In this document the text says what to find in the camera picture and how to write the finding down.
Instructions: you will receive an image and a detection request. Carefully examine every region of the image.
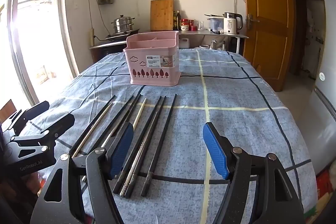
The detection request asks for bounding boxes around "steel steamer pot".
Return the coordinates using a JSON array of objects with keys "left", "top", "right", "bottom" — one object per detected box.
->
[{"left": 110, "top": 15, "right": 135, "bottom": 34}]

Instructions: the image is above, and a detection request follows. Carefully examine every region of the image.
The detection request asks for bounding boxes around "metal door handle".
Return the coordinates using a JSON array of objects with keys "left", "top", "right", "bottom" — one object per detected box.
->
[{"left": 247, "top": 14, "right": 260, "bottom": 29}]

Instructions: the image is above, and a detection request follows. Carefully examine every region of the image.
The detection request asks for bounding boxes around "window frame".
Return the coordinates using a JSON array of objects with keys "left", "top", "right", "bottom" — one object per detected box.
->
[{"left": 0, "top": 0, "right": 79, "bottom": 106}]

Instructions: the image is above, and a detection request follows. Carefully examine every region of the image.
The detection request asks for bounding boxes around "steel counter table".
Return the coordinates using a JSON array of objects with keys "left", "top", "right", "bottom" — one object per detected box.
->
[{"left": 140, "top": 29, "right": 248, "bottom": 54}]

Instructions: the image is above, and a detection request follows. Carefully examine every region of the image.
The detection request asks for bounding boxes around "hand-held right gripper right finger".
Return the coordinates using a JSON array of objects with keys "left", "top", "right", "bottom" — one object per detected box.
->
[{"left": 203, "top": 122, "right": 306, "bottom": 224}]

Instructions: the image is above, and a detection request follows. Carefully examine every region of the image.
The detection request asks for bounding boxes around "grey refrigerator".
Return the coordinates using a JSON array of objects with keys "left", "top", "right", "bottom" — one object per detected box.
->
[{"left": 302, "top": 0, "right": 336, "bottom": 177}]

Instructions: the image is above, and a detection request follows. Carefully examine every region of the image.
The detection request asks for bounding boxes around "white electric kettle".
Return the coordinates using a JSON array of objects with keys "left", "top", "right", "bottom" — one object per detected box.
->
[{"left": 223, "top": 12, "right": 243, "bottom": 35}]

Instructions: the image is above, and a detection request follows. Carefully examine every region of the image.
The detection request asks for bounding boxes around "red patterned cloth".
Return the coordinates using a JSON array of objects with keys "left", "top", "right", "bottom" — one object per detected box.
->
[{"left": 302, "top": 169, "right": 336, "bottom": 224}]

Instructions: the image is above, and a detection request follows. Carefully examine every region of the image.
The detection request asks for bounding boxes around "cream chopstick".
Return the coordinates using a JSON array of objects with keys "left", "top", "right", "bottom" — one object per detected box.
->
[{"left": 132, "top": 97, "right": 147, "bottom": 132}]

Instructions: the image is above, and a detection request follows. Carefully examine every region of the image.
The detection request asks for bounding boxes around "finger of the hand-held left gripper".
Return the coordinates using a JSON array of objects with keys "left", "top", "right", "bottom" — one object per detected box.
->
[
  {"left": 7, "top": 113, "right": 76, "bottom": 159},
  {"left": 3, "top": 101, "right": 50, "bottom": 132}
]

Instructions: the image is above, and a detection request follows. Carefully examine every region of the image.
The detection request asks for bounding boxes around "metal chopstick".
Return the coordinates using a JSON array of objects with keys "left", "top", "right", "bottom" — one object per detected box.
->
[
  {"left": 71, "top": 103, "right": 113, "bottom": 159},
  {"left": 120, "top": 111, "right": 159, "bottom": 197},
  {"left": 101, "top": 123, "right": 124, "bottom": 148}
]

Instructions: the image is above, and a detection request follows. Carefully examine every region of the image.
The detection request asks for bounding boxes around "blue checked tablecloth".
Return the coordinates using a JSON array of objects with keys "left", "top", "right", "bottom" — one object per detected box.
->
[{"left": 37, "top": 49, "right": 318, "bottom": 224}]

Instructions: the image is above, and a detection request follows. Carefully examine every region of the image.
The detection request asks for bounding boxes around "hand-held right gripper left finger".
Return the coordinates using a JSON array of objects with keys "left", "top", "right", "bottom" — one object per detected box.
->
[{"left": 30, "top": 121, "right": 134, "bottom": 224}]

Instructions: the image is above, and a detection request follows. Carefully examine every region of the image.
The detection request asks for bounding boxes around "dark side cabinet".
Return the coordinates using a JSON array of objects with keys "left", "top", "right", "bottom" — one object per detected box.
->
[{"left": 89, "top": 40, "right": 128, "bottom": 63}]

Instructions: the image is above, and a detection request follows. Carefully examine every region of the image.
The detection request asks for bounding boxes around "pink plastic utensil basket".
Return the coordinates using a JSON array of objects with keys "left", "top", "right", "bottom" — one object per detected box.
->
[{"left": 123, "top": 31, "right": 181, "bottom": 86}]

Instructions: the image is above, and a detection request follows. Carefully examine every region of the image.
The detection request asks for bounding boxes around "black induction cooker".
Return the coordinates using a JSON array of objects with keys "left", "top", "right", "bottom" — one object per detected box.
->
[{"left": 105, "top": 29, "right": 141, "bottom": 41}]

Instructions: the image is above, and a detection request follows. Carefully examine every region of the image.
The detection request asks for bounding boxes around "black power cable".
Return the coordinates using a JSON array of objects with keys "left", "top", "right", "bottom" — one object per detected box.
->
[{"left": 87, "top": 0, "right": 112, "bottom": 42}]

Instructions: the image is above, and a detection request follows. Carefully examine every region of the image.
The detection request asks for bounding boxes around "black chopstick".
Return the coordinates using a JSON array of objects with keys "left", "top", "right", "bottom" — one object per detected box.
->
[
  {"left": 68, "top": 94, "right": 116, "bottom": 156},
  {"left": 140, "top": 93, "right": 177, "bottom": 197},
  {"left": 125, "top": 96, "right": 167, "bottom": 199},
  {"left": 112, "top": 95, "right": 162, "bottom": 194},
  {"left": 104, "top": 95, "right": 135, "bottom": 143},
  {"left": 115, "top": 93, "right": 143, "bottom": 132}
]

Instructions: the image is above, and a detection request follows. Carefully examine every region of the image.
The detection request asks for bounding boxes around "water filter jug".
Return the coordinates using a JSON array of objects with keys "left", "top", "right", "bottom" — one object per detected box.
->
[{"left": 209, "top": 17, "right": 224, "bottom": 32}]

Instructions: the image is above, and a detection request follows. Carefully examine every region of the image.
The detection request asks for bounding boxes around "bamboo cutting board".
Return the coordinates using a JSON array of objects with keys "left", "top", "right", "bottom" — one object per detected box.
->
[{"left": 150, "top": 0, "right": 174, "bottom": 31}]

